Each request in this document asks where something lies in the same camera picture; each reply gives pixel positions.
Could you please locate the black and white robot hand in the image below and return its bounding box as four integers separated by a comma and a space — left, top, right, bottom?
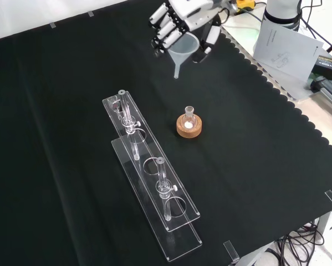
148, 0, 238, 64

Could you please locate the black bench cloth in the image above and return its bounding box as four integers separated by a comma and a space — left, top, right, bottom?
0, 0, 332, 266

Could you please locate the cork ring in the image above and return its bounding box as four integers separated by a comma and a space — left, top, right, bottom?
176, 114, 204, 139

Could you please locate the black power adapter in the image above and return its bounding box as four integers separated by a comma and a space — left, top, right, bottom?
312, 54, 332, 81

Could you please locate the clear acrylic funnel stand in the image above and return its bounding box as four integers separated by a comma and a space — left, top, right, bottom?
101, 89, 203, 263

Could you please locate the small round-bottom glass flask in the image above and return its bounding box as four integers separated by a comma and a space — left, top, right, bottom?
181, 105, 197, 130

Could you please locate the white paper booklet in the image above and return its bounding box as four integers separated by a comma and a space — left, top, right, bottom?
253, 21, 324, 83

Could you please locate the clear plastic funnel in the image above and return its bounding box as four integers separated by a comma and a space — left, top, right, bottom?
167, 32, 200, 80

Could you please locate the yellow stop button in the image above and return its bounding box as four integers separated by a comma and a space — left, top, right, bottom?
228, 0, 255, 14

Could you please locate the grey plug with cable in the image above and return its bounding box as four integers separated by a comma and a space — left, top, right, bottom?
311, 78, 332, 106

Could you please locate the black cable bundle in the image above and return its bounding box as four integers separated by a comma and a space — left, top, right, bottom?
275, 220, 329, 266

